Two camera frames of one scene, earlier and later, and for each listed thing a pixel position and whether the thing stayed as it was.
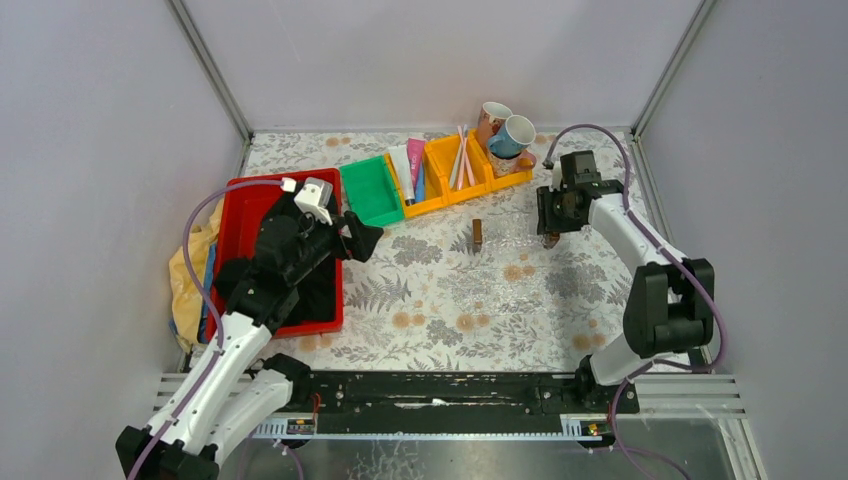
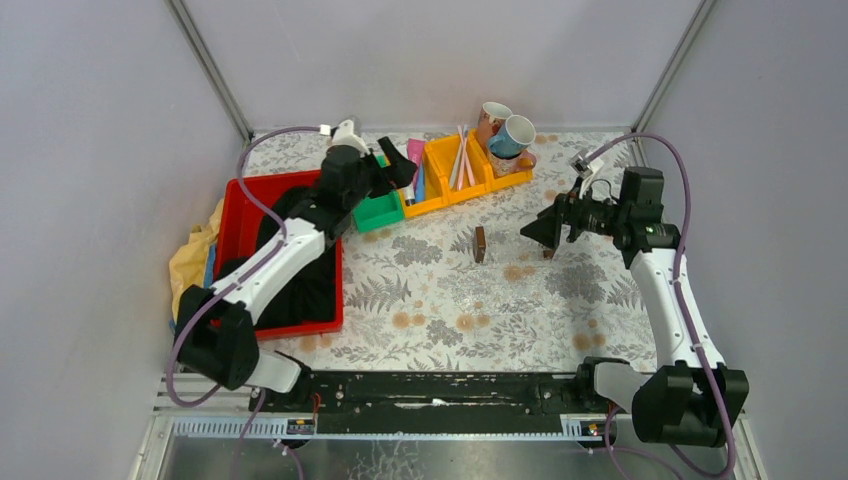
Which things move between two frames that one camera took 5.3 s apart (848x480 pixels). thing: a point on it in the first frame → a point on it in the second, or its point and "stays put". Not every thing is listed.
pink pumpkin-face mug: (523, 161) stays put
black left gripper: (340, 237) → (381, 175)
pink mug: (491, 119) stays put
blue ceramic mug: (516, 134) stays put
